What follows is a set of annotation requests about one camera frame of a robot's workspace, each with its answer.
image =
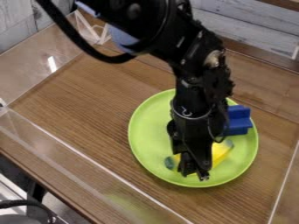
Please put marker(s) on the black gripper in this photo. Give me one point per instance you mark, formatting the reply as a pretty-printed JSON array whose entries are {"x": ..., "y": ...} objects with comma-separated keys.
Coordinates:
[{"x": 192, "y": 134}]

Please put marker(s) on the yellow toy banana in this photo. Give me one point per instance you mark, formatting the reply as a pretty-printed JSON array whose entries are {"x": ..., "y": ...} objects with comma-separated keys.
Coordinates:
[{"x": 220, "y": 150}]

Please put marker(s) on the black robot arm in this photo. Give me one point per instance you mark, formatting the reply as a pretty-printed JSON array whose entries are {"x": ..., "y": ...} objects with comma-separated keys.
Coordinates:
[{"x": 164, "y": 30}]

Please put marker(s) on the green round plate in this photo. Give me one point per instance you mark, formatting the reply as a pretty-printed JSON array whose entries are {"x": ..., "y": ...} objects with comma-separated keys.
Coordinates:
[{"x": 151, "y": 147}]

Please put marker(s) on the blue plastic block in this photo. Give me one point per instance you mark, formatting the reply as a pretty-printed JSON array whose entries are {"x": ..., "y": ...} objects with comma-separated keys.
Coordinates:
[{"x": 239, "y": 121}]

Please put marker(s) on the clear acrylic enclosure wall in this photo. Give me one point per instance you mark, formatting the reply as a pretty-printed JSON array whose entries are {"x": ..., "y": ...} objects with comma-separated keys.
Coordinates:
[{"x": 98, "y": 193}]

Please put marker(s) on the clear acrylic corner bracket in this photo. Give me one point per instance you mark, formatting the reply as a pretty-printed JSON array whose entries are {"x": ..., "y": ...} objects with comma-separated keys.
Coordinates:
[{"x": 95, "y": 33}]

